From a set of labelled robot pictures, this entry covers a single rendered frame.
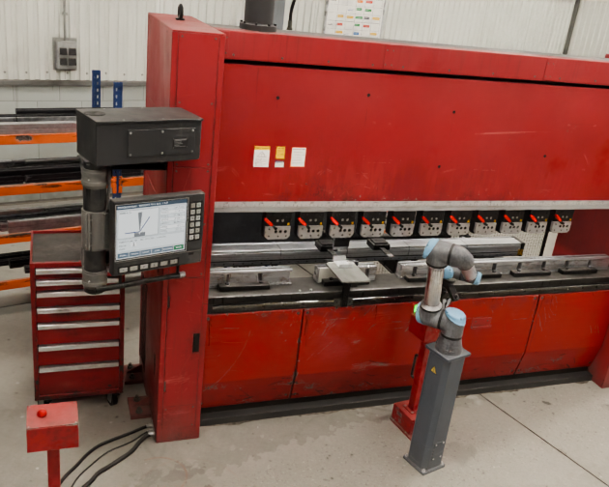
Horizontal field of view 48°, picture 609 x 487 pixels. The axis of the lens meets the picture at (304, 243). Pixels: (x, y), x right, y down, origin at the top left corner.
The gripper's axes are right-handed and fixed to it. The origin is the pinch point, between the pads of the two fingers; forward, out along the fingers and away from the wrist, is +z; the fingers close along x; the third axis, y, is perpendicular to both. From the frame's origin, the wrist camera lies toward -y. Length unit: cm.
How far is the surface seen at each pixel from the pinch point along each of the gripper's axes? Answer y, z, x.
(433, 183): 40, -64, -4
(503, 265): 26, -8, -69
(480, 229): 31, -34, -44
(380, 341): 24.2, 36.0, 21.3
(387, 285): 31.1, -1.0, 20.6
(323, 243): 67, -14, 49
